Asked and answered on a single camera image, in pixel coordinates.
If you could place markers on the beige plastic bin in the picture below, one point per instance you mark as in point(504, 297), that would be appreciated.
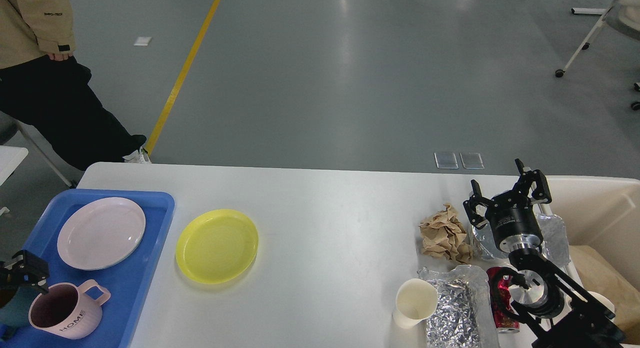
point(604, 214)

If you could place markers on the yellow plastic plate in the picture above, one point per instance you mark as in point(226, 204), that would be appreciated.
point(217, 246)

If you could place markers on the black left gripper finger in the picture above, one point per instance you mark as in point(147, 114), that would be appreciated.
point(25, 269)

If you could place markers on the brown paper in bin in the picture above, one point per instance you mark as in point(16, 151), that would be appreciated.
point(600, 277)

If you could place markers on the person in black trousers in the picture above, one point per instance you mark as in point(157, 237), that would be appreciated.
point(44, 86)

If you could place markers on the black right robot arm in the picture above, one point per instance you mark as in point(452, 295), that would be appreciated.
point(533, 290)

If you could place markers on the pink plate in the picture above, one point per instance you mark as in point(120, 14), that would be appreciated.
point(101, 234)

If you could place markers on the crumpled brown paper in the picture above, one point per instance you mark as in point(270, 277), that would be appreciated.
point(444, 237)

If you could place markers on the floor plate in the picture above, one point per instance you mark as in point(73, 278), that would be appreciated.
point(472, 161)
point(446, 160)

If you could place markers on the left floor plate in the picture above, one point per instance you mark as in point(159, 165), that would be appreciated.
point(446, 160)

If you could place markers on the crumpled foil front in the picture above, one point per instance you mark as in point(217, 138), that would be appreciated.
point(463, 317)

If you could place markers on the pink HOME mug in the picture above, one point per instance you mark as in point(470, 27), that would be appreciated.
point(68, 310)

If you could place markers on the white side table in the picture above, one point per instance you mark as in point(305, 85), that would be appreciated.
point(10, 158)

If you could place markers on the right floor plate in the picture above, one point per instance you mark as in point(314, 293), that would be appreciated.
point(472, 161)

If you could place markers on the crushed red can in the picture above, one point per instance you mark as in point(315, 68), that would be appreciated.
point(500, 296)

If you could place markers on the teal cup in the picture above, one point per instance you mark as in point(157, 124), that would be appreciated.
point(15, 305)

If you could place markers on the white paper cup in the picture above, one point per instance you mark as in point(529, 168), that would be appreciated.
point(416, 300)

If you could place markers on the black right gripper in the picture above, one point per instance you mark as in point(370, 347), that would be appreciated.
point(511, 216)

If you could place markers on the crumpled foil under gripper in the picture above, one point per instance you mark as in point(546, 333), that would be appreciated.
point(555, 244)

